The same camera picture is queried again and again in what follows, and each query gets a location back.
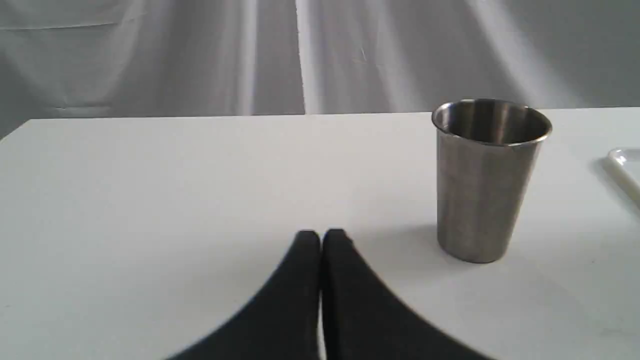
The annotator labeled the stainless steel cup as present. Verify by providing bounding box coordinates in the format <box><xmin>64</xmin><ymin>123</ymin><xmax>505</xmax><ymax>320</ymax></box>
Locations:
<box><xmin>430</xmin><ymin>98</ymin><xmax>553</xmax><ymax>264</ymax></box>

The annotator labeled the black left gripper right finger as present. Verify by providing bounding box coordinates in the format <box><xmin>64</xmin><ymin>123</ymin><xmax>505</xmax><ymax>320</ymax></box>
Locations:
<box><xmin>322</xmin><ymin>228</ymin><xmax>486</xmax><ymax>360</ymax></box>

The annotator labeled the white rectangular plastic tray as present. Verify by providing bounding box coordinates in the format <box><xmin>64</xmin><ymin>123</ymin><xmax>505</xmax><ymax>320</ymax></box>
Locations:
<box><xmin>605</xmin><ymin>146</ymin><xmax>640</xmax><ymax>207</ymax></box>

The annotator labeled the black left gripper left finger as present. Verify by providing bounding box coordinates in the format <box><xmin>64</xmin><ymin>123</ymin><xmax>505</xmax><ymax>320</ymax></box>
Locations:
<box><xmin>173</xmin><ymin>230</ymin><xmax>322</xmax><ymax>360</ymax></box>

